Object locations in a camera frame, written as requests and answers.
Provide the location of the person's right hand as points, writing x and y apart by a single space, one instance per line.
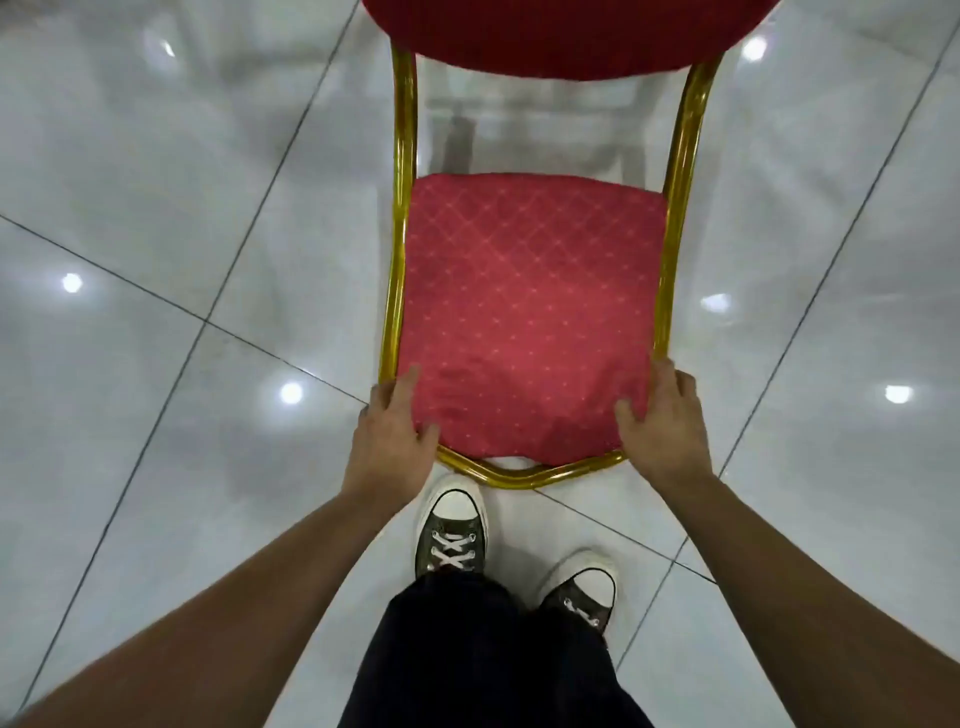
671 442

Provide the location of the person's left hand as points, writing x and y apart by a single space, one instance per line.
386 457

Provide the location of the red chair gold frame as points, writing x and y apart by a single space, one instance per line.
525 300

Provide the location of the person's left forearm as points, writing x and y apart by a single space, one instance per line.
225 645

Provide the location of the person's right forearm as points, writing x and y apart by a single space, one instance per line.
810 622

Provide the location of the black white canvas sneaker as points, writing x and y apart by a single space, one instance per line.
452 532
581 592

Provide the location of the black trousers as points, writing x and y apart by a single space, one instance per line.
465 660

